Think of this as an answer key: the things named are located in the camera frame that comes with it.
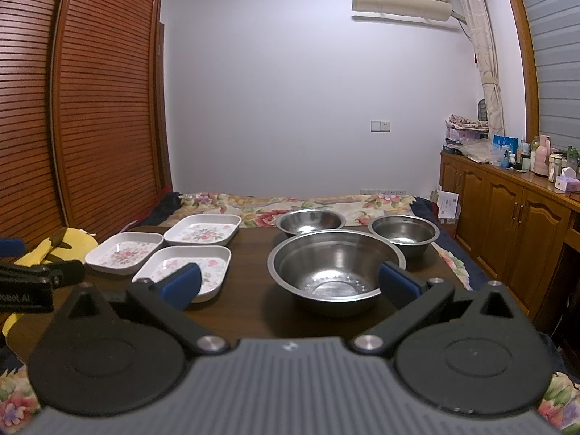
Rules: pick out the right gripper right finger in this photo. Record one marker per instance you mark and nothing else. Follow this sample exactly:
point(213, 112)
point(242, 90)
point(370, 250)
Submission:
point(418, 304)

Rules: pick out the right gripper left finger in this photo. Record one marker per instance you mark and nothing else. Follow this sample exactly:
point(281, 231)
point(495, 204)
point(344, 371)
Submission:
point(163, 305)

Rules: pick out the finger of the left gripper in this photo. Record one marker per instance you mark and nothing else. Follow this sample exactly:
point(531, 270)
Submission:
point(12, 247)
point(60, 274)

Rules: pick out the floral white tray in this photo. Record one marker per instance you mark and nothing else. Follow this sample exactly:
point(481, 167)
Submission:
point(204, 229)
point(208, 264)
point(124, 253)

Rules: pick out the yellow pikachu plush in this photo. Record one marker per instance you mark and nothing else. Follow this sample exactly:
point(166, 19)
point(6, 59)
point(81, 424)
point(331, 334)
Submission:
point(66, 244)

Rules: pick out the large steel bowl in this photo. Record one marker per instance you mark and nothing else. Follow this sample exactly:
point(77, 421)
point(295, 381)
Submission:
point(333, 266)

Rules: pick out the white paper bag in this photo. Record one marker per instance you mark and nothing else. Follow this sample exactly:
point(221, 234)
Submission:
point(448, 204)

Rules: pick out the dark clothes on bed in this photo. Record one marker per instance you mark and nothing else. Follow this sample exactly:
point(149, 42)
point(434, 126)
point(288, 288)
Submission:
point(169, 204)

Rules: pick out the floral bed quilt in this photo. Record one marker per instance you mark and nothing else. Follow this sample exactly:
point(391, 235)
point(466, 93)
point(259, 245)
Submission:
point(560, 405)

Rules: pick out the wooden sideboard cabinet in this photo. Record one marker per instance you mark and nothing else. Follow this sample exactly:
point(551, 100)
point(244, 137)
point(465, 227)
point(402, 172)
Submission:
point(520, 230)

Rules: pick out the wooden louvre wardrobe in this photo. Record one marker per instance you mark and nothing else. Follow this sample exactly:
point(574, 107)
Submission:
point(83, 141)

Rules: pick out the stack of folded fabrics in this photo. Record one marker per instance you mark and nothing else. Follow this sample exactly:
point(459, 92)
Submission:
point(464, 136)

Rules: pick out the blue picture card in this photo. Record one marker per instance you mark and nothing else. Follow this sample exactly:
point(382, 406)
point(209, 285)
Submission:
point(503, 141)

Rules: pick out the pink tissue box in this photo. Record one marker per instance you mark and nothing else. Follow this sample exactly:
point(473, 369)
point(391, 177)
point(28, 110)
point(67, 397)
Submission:
point(567, 181)

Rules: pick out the pink thermos jug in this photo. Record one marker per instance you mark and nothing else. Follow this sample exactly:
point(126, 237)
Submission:
point(541, 155)

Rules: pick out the beige patterned curtain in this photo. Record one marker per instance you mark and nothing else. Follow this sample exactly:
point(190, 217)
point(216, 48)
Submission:
point(481, 33)

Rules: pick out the grey window blind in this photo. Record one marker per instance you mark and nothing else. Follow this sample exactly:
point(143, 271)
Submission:
point(554, 27)

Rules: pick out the white wall switch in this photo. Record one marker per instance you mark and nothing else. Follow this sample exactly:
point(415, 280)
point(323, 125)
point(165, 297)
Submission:
point(377, 126)

